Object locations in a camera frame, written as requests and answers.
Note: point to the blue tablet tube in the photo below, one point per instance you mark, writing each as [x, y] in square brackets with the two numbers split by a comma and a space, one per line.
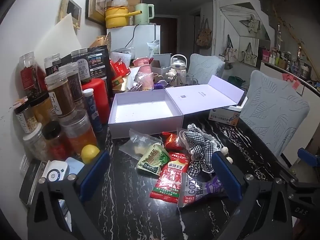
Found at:
[91, 110]

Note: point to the clear zip bag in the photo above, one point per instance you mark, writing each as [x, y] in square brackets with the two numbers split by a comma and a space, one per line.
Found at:
[138, 142]

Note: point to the black flat tin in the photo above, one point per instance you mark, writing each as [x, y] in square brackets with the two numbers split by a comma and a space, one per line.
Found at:
[31, 182]

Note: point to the white printed papers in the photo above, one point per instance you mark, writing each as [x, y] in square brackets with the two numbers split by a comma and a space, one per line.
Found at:
[121, 57]

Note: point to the row of bottles on counter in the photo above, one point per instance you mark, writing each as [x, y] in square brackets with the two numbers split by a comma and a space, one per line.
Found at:
[285, 60]

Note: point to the white mini fridge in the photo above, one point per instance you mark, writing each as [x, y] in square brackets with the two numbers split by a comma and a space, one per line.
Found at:
[145, 35]

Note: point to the pink tumbler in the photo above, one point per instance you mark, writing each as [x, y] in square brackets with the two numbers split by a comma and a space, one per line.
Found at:
[146, 76]

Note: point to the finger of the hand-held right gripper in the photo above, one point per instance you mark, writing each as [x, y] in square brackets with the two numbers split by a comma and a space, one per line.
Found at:
[307, 157]

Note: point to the white astronaut water bottle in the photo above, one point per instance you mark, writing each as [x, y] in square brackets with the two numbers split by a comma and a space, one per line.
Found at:
[178, 67]

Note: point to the round woven fan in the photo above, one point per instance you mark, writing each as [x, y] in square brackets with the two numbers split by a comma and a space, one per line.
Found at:
[108, 41]

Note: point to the yellow lemon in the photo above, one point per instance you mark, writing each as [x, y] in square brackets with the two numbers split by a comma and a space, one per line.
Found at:
[90, 153]

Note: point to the green snack packet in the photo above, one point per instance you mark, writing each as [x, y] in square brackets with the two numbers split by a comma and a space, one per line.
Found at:
[152, 158]

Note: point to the grey storage box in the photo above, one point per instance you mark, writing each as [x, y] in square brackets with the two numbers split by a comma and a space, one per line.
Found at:
[162, 60]

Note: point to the light blue case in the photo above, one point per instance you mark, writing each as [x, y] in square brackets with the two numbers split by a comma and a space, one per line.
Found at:
[75, 166]

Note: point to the red plastic canister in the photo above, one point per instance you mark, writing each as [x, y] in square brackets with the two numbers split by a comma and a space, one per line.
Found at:
[98, 97]

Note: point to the clear glass cup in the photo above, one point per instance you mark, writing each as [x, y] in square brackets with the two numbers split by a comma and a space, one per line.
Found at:
[191, 80]

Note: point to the clear plastic bag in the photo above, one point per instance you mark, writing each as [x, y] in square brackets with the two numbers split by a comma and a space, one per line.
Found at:
[119, 1]

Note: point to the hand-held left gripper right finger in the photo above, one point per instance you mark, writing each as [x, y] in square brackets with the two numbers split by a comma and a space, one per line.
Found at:
[225, 177]

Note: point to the grey padded chair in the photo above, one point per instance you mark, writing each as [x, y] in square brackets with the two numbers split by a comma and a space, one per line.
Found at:
[275, 110]
[206, 66]

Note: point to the large framed picture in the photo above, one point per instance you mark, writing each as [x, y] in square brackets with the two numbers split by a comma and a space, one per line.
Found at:
[96, 0]

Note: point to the black stand-up pouch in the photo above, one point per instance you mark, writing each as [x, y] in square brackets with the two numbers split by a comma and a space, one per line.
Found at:
[98, 65]

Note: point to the yellow cooking pot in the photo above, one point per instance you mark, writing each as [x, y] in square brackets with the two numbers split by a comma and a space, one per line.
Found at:
[116, 17]

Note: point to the star-shaped bag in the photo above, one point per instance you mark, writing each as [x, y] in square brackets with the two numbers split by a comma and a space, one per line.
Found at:
[251, 25]

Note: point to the white and green pouch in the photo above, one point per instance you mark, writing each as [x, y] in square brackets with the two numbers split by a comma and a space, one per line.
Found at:
[153, 47]

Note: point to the white tote bag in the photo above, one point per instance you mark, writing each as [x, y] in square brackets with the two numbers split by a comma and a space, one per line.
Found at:
[230, 52]
[250, 56]

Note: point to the pink ribbon bow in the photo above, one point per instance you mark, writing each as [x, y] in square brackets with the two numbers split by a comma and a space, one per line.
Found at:
[290, 78]

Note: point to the purple tassel sachet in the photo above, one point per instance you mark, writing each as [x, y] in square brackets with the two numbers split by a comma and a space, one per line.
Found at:
[160, 85]

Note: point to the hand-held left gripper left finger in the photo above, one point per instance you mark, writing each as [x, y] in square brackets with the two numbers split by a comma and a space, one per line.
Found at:
[96, 175]

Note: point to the lavender cardboard box with lid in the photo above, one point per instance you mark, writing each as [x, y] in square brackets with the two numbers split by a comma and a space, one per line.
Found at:
[200, 97]

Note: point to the red foil bag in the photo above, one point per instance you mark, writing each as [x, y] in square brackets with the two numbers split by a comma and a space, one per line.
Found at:
[120, 70]

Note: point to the white foam board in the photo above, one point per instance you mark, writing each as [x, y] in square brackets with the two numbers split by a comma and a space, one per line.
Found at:
[60, 37]

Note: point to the small red candy packet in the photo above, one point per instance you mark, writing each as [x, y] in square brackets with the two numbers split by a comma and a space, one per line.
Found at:
[171, 141]

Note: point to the pale green electric kettle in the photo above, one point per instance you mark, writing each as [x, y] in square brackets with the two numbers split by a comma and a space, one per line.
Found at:
[143, 13]

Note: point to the cluster of clear plastic jars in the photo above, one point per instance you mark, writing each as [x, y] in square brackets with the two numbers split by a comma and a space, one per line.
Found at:
[60, 92]

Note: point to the purple silver snack packet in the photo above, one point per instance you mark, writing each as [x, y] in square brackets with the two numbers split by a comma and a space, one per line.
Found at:
[197, 192]

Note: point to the large red snack packet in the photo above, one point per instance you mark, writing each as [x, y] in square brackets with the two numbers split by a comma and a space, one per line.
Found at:
[171, 177]

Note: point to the beige mug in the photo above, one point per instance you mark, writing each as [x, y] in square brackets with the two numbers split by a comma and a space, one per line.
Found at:
[157, 77]

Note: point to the black white gingham lace cloth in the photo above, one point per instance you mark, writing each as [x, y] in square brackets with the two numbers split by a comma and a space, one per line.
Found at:
[202, 147]

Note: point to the orange and blue carton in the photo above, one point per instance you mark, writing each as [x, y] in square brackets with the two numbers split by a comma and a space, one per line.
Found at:
[222, 117]

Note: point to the brown tote bag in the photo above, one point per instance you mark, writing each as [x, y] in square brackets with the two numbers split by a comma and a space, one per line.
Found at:
[203, 36]

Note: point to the brown kraft paper bag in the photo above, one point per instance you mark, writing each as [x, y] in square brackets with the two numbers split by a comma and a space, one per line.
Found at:
[97, 41]

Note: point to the small white device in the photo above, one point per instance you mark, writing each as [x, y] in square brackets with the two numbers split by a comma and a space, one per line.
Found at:
[53, 171]

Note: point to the pink instant noodle cup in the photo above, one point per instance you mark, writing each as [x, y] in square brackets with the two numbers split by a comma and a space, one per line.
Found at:
[141, 62]

